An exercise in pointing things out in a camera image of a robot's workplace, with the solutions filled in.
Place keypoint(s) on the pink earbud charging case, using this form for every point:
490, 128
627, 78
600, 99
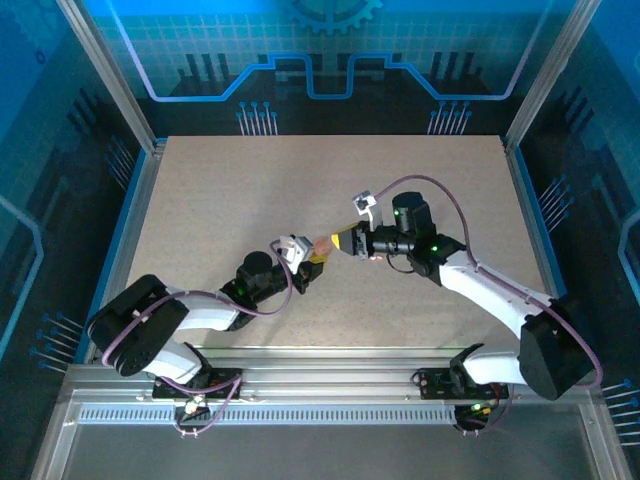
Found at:
322, 245

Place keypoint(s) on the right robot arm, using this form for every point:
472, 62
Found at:
490, 295

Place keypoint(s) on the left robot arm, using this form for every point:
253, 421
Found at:
205, 312

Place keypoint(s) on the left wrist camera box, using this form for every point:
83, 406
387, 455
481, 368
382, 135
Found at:
297, 250

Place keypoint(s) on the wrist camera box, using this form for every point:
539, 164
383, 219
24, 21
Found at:
297, 250
364, 202

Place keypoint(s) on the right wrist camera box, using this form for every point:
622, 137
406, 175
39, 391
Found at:
364, 202

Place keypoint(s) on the aluminium table side rail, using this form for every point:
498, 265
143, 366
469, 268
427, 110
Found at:
525, 200
141, 200

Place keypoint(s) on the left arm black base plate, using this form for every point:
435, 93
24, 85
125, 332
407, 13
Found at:
222, 377

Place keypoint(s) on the aluminium mounting rail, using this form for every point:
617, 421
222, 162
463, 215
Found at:
325, 375

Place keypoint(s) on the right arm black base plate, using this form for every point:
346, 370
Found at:
435, 385

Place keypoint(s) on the aluminium frame post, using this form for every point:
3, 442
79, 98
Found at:
107, 75
550, 75

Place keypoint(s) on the aluminium lower frame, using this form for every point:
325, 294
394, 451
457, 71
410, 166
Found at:
52, 440

